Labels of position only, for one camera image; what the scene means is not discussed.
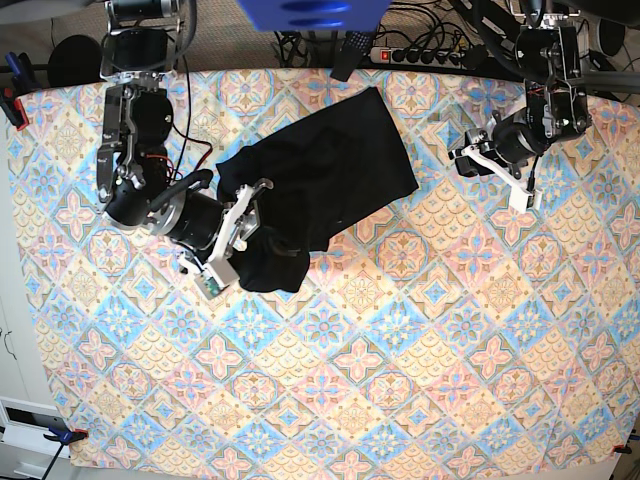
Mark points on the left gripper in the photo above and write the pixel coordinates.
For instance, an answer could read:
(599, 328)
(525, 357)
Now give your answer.
(512, 138)

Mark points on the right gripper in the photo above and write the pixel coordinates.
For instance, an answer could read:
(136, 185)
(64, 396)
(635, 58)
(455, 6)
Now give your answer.
(193, 218)

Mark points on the black T-shirt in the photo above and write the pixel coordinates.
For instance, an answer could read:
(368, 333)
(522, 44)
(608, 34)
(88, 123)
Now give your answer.
(329, 171)

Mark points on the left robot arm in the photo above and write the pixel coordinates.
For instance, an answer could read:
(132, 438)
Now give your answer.
(547, 56)

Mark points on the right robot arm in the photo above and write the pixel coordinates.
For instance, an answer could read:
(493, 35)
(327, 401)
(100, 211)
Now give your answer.
(138, 186)

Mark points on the white power strip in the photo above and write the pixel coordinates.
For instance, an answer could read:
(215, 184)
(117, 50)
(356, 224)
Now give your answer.
(416, 57)

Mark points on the patterned tablecloth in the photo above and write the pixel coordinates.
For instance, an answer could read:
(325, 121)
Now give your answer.
(445, 336)

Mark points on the blue clamp top left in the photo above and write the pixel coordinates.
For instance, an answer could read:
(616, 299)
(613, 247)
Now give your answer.
(11, 105)

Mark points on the blue clamp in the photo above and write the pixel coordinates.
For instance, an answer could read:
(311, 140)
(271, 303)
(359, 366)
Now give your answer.
(11, 105)
(64, 436)

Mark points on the blue clamp bottom left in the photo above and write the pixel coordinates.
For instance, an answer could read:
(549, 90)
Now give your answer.
(64, 436)

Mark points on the white cabinet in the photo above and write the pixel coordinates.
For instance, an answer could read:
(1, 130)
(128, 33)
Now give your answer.
(23, 382)

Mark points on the orange clamp bottom right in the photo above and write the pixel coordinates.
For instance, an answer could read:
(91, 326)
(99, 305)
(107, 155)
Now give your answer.
(622, 449)

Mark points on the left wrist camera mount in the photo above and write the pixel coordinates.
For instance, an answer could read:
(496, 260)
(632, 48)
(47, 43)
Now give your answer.
(521, 196)

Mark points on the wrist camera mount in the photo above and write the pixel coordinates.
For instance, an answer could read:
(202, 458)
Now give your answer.
(211, 269)
(521, 196)

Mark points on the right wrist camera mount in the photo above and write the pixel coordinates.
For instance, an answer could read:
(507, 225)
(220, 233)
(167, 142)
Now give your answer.
(211, 269)

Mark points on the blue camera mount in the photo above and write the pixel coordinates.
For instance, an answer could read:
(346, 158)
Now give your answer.
(299, 15)

